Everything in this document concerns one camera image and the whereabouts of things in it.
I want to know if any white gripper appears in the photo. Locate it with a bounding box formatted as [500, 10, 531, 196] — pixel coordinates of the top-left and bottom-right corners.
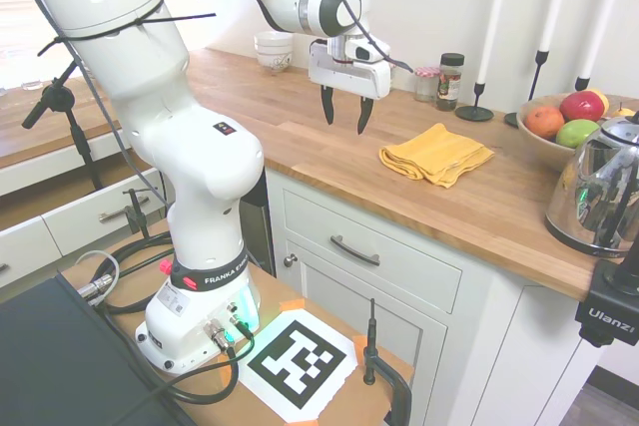
[308, 39, 392, 137]

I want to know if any yellow cloth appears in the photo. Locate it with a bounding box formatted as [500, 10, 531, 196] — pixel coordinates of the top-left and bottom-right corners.
[377, 122, 496, 190]

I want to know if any glass jar red checked lid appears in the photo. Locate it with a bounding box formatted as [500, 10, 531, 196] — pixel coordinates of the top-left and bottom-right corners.
[413, 66, 439, 104]

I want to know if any white bowl floral print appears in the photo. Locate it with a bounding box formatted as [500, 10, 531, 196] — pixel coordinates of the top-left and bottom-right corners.
[255, 49, 294, 75]

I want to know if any plain white bowl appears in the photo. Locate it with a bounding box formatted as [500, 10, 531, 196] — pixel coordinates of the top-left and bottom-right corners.
[253, 30, 295, 55]

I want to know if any spice jar black lid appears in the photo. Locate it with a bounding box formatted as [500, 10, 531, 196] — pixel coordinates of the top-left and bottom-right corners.
[435, 52, 466, 113]

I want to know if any short black candle holder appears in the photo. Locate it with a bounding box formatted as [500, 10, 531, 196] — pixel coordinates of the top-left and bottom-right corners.
[454, 81, 495, 123]

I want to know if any white drawer front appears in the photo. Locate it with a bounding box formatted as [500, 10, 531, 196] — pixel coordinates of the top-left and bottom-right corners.
[281, 185, 464, 316]

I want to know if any tall white taper candle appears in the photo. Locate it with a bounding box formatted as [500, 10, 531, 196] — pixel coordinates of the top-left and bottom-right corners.
[475, 0, 513, 86]
[540, 0, 576, 54]
[580, 0, 619, 81]

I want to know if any tall black candle holder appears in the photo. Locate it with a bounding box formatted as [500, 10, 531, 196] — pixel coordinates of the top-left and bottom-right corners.
[503, 49, 551, 129]

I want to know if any beige fruit bowl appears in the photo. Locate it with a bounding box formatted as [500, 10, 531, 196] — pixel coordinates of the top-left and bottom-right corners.
[515, 93, 639, 165]

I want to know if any black bar clamp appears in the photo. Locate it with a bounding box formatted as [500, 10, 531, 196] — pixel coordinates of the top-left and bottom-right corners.
[361, 297, 413, 426]

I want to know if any green apple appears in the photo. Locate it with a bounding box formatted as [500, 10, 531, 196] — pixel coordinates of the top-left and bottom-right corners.
[555, 119, 601, 150]

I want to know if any small black clamp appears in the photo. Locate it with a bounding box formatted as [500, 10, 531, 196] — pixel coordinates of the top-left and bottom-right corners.
[123, 188, 153, 240]

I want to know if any red apple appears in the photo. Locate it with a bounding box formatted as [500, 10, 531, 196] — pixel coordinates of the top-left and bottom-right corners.
[558, 90, 607, 123]

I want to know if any yellow lemon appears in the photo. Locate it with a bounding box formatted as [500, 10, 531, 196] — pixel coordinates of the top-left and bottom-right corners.
[588, 88, 612, 116]

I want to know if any black white marker sheet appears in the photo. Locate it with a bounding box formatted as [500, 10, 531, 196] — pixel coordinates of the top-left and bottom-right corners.
[238, 309, 358, 425]

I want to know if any shiny steel kettle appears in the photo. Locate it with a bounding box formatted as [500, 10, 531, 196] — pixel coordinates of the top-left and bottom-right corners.
[543, 109, 639, 254]

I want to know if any white kitchen cabinet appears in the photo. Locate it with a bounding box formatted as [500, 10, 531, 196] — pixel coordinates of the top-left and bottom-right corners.
[263, 166, 603, 426]

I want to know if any white drawer cabinet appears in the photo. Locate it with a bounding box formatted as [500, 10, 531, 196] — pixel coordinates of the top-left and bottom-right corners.
[0, 136, 177, 293]

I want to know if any black controller box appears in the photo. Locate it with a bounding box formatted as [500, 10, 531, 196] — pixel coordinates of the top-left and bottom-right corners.
[0, 273, 187, 426]

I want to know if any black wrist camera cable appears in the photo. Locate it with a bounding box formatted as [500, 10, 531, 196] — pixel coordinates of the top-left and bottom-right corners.
[312, 0, 415, 73]

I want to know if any silver drawer handle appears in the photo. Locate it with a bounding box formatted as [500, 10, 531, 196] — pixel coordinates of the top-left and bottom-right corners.
[97, 194, 152, 224]
[328, 234, 382, 268]

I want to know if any thick black cable loop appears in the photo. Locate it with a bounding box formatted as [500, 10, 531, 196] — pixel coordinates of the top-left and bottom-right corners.
[97, 235, 177, 317]

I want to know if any thin black base cable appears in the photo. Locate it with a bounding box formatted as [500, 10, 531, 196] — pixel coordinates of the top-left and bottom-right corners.
[99, 330, 259, 426]

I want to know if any silver cable connector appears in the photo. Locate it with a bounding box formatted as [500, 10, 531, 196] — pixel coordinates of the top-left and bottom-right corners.
[76, 277, 116, 304]

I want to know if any black Ulanzi camera clamp stand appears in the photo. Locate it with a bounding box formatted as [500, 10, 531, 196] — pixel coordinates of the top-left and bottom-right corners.
[573, 233, 639, 349]

